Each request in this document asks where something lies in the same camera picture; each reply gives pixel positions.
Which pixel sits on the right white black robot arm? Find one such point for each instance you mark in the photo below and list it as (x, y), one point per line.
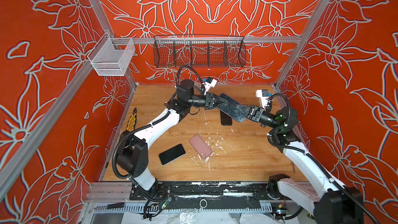
(331, 202)

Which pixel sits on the clear plastic bin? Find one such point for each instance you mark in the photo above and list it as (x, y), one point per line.
(112, 56)

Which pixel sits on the black screwdriver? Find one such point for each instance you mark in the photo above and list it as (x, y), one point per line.
(110, 206)

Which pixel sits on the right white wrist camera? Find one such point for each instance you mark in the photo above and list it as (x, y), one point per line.
(263, 96)

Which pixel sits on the black phone case with holes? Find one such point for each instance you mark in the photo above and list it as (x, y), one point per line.
(231, 108)

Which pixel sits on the pink phone case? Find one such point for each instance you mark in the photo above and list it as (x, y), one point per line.
(200, 146)

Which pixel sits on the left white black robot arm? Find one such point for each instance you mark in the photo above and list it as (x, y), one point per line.
(130, 158)

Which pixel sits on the grey slotted cable duct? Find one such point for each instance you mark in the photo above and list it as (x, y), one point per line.
(204, 205)

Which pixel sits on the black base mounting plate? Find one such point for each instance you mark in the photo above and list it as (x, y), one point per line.
(194, 189)

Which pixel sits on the yellow black pliers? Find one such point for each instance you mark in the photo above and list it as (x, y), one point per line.
(131, 124)

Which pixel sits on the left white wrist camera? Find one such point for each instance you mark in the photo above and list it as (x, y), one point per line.
(208, 84)

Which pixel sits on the black phone near left base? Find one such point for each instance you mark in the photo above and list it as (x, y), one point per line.
(172, 154)

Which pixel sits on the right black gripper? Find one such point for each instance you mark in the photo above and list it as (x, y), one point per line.
(257, 114)

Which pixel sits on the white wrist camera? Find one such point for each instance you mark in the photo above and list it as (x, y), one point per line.
(263, 96)
(208, 84)

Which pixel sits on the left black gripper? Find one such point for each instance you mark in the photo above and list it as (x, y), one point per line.
(208, 100)

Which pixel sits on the black wire basket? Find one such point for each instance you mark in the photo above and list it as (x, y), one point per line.
(199, 51)

